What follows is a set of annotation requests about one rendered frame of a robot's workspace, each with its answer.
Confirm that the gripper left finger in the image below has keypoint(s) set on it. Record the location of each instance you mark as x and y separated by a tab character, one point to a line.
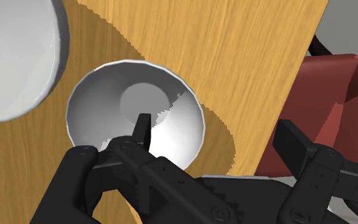
126	167

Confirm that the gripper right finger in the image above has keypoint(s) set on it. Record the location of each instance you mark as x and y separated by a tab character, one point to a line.
315	173

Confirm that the small white bowl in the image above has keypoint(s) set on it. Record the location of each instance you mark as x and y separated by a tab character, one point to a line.
104	102

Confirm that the large white bowl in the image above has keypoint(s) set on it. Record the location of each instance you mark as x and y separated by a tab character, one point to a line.
14	56

